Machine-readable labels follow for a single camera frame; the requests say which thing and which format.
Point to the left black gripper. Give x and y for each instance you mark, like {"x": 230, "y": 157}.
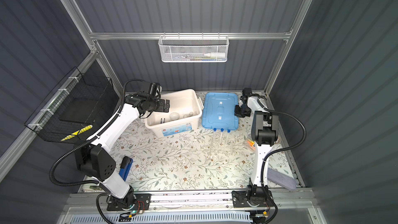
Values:
{"x": 161, "y": 108}

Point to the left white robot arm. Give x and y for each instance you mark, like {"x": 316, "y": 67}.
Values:
{"x": 94, "y": 159}

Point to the white bottle in basket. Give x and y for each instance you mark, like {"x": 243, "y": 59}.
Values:
{"x": 216, "y": 55}

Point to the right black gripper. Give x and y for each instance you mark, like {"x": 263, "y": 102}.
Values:
{"x": 238, "y": 113}

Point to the blue plastic bin lid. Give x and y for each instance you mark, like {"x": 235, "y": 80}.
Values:
{"x": 218, "y": 112}

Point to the white wire mesh basket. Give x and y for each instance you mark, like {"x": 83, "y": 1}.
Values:
{"x": 192, "y": 49}

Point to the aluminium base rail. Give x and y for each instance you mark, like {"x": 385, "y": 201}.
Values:
{"x": 195, "y": 200}

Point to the small white dish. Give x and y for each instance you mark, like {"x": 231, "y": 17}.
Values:
{"x": 187, "y": 115}

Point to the black wire mesh basket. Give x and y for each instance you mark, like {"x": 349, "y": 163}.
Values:
{"x": 76, "y": 111}

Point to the clear acrylic tube rack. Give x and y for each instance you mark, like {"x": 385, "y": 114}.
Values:
{"x": 220, "y": 151}

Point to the white plastic storage bin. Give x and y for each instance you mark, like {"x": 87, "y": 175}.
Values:
{"x": 182, "y": 102}

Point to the coloured marker pack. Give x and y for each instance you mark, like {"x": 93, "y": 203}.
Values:
{"x": 251, "y": 144}

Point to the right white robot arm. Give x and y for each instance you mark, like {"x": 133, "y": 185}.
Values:
{"x": 263, "y": 134}

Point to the larger white evaporating dish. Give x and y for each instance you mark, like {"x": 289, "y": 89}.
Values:
{"x": 174, "y": 116}

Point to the blue-capped test tube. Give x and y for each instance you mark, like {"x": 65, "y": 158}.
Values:
{"x": 221, "y": 136}
{"x": 228, "y": 140}
{"x": 214, "y": 139}

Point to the blue handled tool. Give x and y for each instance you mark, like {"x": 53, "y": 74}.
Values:
{"x": 125, "y": 167}

